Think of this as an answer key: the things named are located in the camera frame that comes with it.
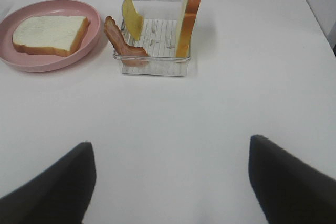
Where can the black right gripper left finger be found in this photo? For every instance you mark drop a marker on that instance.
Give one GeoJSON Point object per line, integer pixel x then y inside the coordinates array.
{"type": "Point", "coordinates": [60, 194]}

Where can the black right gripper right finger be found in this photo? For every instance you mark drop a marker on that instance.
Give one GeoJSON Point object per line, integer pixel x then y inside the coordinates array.
{"type": "Point", "coordinates": [287, 189]}

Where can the bacon strip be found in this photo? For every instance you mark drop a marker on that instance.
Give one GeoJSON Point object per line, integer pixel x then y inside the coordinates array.
{"type": "Point", "coordinates": [115, 36]}

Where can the bread slice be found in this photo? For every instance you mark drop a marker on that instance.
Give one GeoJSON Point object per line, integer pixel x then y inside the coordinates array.
{"type": "Point", "coordinates": [185, 25]}
{"type": "Point", "coordinates": [50, 35]}

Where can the yellow cheese slice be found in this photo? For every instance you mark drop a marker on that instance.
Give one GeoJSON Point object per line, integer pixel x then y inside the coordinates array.
{"type": "Point", "coordinates": [132, 19]}

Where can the pink round plate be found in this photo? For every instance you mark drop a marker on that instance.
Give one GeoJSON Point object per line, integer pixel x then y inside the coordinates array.
{"type": "Point", "coordinates": [43, 63]}

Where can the right clear plastic tray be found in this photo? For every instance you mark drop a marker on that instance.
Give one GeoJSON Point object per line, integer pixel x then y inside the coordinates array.
{"type": "Point", "coordinates": [158, 40]}

